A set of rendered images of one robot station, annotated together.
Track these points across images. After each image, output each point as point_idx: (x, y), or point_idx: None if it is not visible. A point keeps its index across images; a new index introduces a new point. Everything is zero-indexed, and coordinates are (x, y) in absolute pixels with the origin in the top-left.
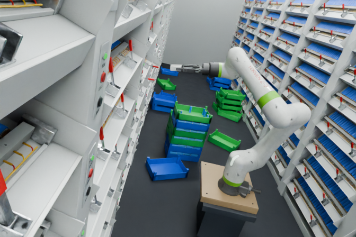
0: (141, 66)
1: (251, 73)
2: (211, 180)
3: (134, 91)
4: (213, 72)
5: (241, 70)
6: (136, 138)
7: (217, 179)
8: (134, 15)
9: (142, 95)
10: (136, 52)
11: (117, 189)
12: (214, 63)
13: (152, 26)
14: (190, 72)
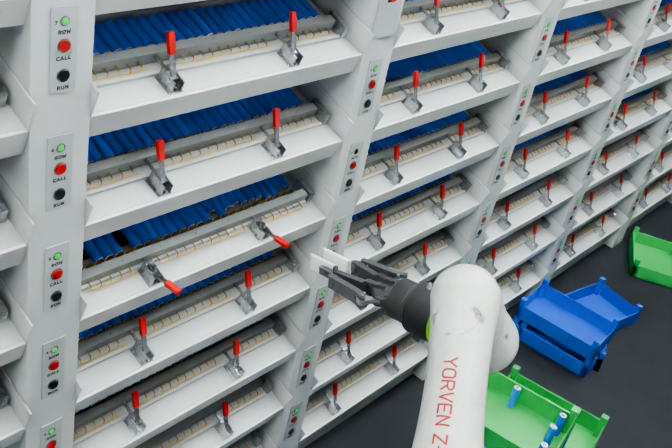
0: (27, 265)
1: (435, 387)
2: None
3: (21, 319)
4: (411, 322)
5: (427, 359)
6: (288, 421)
7: None
8: None
9: (247, 310)
10: (15, 224)
11: None
12: (425, 294)
13: (274, 124)
14: (345, 295)
